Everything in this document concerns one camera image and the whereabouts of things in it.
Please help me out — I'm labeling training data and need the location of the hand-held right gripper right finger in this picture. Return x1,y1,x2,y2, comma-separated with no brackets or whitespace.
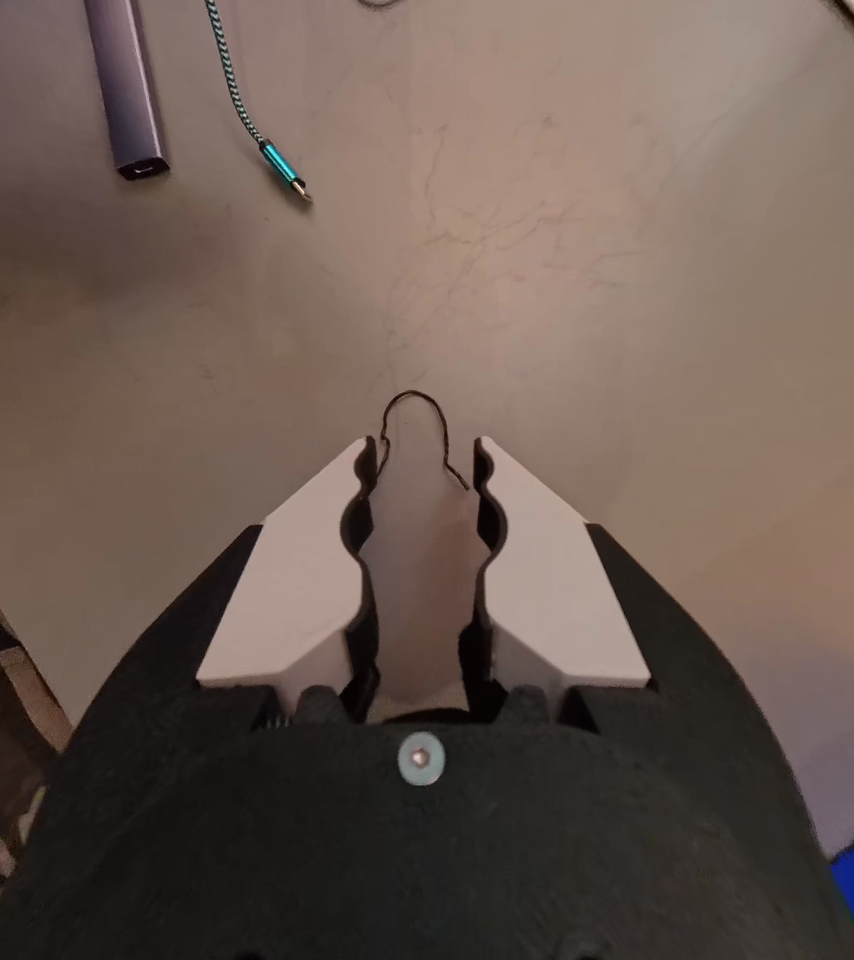
459,436,653,712

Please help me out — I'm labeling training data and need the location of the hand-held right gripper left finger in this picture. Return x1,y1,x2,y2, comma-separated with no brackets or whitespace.
196,436,381,721

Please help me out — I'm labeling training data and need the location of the black twist tie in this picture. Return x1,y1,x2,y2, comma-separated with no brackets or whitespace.
378,390,471,493

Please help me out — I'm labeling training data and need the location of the teal braided usb cable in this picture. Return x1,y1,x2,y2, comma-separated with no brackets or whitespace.
204,0,314,206

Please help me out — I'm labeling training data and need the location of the grey usb hub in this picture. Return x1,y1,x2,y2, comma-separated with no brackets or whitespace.
84,0,171,183

